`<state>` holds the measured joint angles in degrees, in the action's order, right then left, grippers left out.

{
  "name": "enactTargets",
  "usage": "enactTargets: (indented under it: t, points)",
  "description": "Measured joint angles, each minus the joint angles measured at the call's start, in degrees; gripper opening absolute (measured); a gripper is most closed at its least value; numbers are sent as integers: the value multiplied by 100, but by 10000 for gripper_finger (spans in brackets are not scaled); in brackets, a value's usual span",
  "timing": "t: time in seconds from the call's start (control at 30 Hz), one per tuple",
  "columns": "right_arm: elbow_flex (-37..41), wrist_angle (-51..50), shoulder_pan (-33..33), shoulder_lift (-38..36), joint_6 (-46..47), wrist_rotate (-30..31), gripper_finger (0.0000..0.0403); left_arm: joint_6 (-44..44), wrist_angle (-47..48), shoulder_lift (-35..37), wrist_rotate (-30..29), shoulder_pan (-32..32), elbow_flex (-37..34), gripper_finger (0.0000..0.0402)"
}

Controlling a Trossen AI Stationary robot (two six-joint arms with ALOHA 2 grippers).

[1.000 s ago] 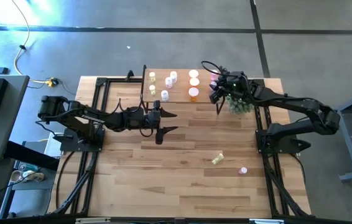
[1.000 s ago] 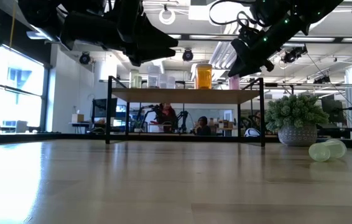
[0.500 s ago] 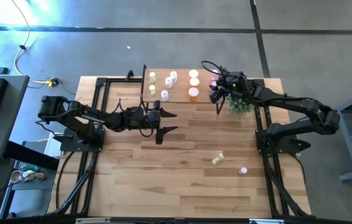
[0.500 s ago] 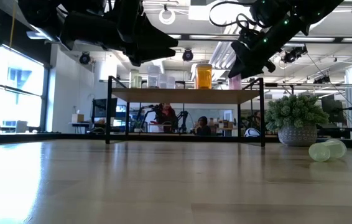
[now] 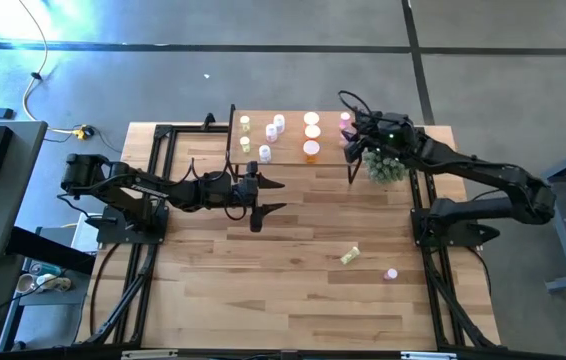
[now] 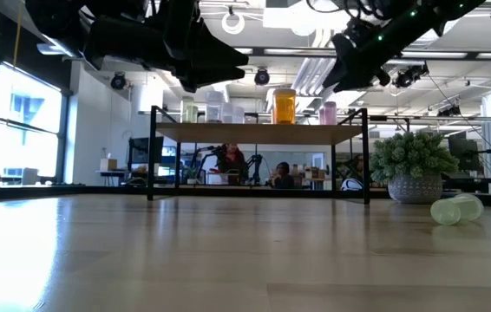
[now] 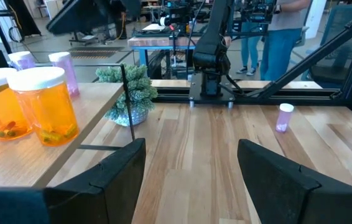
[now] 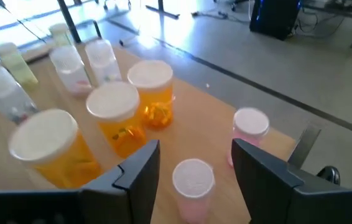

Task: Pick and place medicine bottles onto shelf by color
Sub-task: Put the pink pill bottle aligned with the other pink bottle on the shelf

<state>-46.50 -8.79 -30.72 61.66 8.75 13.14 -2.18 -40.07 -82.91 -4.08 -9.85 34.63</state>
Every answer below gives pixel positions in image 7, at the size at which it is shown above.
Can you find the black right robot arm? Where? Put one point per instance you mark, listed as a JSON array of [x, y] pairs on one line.
[[210, 56]]

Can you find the green succulent grey pot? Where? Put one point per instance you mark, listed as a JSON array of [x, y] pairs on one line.
[[135, 90]]

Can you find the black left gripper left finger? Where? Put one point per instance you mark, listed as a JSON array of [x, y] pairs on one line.
[[113, 186]]

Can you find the person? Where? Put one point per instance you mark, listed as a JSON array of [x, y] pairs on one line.
[[283, 43], [249, 49]]

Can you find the wooden shelf black metal frame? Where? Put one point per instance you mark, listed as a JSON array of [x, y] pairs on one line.
[[23, 161]]

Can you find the black tilted display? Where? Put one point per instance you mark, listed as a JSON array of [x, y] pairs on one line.
[[79, 15]]

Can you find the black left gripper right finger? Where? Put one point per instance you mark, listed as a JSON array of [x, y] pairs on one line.
[[281, 193]]

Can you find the pink medicine bottle white cap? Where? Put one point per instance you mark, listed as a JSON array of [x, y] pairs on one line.
[[23, 60], [65, 74], [285, 118]]

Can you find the wooden table blue legs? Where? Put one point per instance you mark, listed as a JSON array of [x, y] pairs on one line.
[[163, 42]]

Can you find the black yellow-edged floor mat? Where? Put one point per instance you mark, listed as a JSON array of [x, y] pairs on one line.
[[93, 53]]

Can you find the black aluminium rig frame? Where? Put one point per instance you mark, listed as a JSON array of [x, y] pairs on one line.
[[288, 96]]

